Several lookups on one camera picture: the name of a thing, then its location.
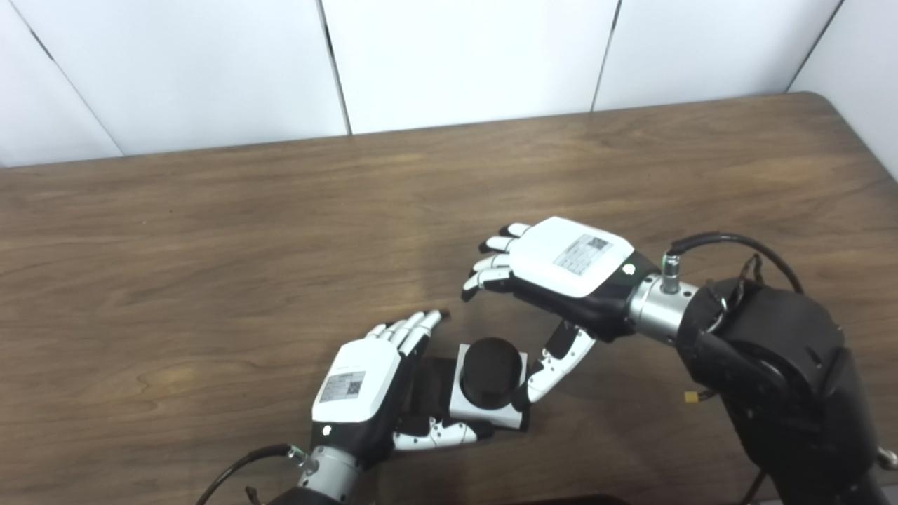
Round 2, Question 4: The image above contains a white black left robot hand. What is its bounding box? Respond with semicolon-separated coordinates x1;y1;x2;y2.
310;309;495;471

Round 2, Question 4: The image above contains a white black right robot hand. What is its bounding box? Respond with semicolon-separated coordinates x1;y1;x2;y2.
461;216;660;411

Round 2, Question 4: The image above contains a white square piece with hole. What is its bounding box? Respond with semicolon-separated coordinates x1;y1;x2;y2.
449;343;528;430

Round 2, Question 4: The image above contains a black peg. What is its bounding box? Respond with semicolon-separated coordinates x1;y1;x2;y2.
410;337;530;436

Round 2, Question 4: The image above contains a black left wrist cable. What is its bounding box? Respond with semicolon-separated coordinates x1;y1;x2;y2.
195;443;309;505

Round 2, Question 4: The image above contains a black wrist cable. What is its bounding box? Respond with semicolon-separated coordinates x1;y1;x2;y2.
665;232;805;295
195;443;309;505

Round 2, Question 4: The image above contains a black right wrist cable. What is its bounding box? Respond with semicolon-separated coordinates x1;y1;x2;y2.
665;232;805;295

